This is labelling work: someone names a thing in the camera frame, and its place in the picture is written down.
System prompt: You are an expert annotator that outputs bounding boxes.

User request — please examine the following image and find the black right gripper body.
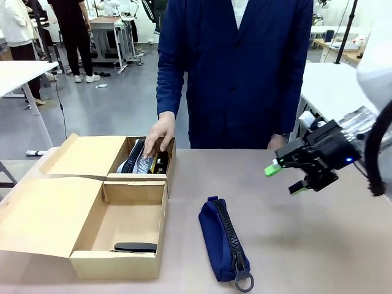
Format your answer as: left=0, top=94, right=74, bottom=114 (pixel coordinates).
left=274, top=120, right=362, bottom=192

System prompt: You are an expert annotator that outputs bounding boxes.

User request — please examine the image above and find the black oblong case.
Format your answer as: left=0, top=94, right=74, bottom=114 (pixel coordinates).
left=154, top=151, right=170, bottom=175

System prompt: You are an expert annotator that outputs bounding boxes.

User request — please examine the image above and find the black stapler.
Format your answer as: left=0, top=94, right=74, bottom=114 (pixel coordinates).
left=110, top=242, right=158, bottom=255

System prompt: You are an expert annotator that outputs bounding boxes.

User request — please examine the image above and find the person's right forearm navy sleeve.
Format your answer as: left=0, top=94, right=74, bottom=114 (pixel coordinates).
left=156, top=66, right=189, bottom=122

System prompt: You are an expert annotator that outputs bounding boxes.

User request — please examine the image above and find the person's left forearm navy sleeve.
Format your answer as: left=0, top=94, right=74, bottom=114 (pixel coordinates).
left=277, top=70, right=309, bottom=136

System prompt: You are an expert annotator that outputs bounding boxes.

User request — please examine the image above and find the open cardboard box with lid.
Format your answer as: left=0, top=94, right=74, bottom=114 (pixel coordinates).
left=0, top=176, right=169, bottom=280
left=39, top=134, right=178, bottom=200

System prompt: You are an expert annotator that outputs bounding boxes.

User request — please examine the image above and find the person's left hand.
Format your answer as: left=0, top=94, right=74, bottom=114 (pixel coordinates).
left=267, top=133, right=285, bottom=151

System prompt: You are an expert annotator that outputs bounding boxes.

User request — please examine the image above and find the person's right hand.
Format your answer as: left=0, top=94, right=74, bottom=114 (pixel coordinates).
left=143, top=110, right=177, bottom=159

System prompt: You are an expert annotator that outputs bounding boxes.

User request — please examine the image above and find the white table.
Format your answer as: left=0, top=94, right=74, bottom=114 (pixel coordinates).
left=298, top=62, right=373, bottom=135
left=0, top=60, right=59, bottom=148

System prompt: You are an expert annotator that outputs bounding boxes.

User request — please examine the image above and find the navy Campus pencil case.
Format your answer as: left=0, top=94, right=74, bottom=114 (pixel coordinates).
left=198, top=196, right=255, bottom=292

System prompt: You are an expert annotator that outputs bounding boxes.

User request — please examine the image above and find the wooden workbench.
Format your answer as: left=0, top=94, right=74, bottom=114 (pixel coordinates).
left=312, top=38, right=365, bottom=64

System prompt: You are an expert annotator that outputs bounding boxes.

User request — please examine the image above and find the person's navy coat torso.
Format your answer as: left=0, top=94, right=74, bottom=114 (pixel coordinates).
left=156, top=0, right=315, bottom=150

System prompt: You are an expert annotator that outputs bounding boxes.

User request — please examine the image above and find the black tripod pole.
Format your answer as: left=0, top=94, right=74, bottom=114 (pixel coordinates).
left=335, top=0, right=359, bottom=65

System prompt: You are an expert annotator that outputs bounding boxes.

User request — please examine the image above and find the grey metal desk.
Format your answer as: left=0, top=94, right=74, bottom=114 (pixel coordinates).
left=89, top=17, right=138, bottom=75

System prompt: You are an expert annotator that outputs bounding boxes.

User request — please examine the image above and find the bystander in black clothes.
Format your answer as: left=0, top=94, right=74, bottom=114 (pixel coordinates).
left=48, top=0, right=101, bottom=84

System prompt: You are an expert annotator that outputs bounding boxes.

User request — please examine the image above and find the dark table leg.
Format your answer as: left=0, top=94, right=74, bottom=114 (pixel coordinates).
left=0, top=159, right=18, bottom=188

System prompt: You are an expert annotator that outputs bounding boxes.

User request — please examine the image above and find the bystander in white top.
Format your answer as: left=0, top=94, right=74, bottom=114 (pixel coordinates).
left=0, top=0, right=47, bottom=107

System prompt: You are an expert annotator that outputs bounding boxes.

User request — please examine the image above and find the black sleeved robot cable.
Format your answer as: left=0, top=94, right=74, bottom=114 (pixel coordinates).
left=364, top=99, right=392, bottom=197

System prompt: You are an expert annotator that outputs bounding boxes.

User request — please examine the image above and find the black floor cable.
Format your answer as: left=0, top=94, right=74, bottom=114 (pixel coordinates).
left=54, top=81, right=67, bottom=140

